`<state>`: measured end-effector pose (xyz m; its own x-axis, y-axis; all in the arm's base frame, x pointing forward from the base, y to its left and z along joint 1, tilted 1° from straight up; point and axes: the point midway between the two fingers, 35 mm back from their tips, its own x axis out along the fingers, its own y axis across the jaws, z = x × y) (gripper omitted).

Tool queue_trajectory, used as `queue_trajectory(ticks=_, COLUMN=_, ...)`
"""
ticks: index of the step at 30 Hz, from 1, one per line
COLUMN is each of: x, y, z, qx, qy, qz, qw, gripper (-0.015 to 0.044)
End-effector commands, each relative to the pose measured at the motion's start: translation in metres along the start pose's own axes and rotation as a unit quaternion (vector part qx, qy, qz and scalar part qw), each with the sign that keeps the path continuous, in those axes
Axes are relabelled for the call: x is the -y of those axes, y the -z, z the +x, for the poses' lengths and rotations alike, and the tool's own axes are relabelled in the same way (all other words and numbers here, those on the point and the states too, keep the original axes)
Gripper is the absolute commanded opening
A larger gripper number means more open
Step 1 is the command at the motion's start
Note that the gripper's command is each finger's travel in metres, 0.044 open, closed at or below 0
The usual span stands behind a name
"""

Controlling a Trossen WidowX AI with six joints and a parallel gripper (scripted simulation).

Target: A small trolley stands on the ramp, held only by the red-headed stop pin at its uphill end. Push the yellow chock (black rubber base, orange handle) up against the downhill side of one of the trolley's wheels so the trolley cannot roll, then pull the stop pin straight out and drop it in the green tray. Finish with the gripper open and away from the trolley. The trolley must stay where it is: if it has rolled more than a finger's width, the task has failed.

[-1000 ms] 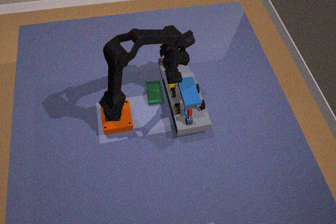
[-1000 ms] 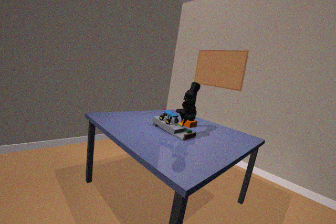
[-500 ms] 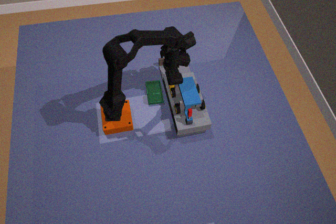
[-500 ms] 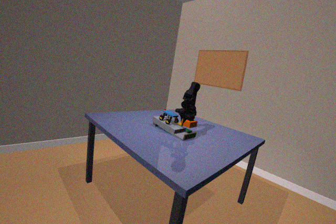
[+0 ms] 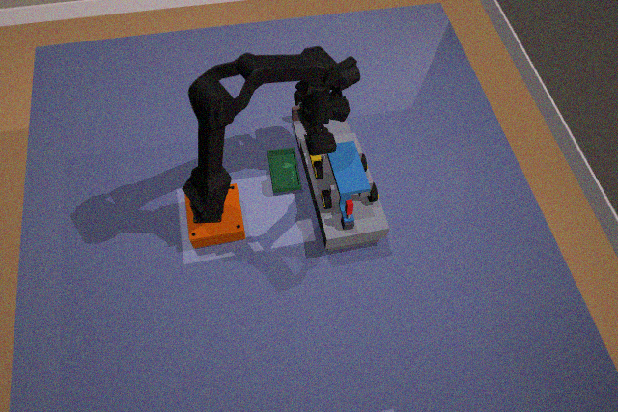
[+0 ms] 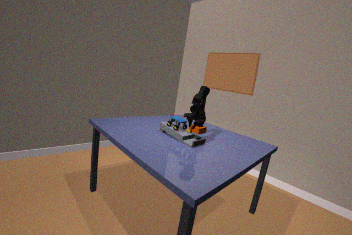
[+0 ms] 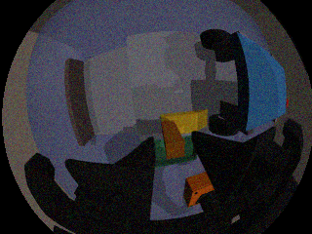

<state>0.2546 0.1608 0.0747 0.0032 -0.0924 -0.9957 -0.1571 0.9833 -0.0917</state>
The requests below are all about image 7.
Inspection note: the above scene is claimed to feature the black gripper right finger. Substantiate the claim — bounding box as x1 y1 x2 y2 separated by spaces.
191 128 276 206

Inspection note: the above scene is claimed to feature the green tray rim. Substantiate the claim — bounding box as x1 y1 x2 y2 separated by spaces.
155 148 198 168

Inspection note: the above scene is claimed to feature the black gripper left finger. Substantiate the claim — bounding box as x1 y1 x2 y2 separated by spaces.
65 136 156 221

